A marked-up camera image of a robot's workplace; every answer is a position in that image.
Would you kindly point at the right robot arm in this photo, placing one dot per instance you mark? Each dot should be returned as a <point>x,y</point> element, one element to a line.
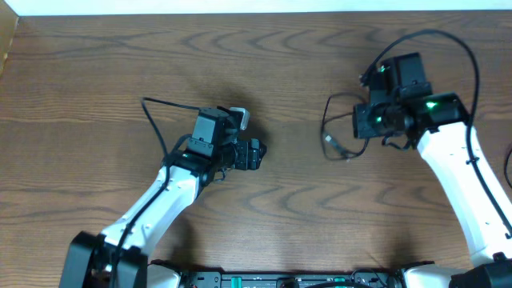
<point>438,127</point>

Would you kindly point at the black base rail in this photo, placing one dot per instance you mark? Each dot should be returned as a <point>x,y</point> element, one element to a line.
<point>304,280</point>

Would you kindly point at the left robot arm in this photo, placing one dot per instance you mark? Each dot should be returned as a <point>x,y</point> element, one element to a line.
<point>119,255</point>

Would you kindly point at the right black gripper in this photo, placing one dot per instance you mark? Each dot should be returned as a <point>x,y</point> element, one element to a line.
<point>362,130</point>

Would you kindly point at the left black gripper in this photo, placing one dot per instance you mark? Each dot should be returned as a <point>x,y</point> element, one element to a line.
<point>251,157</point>

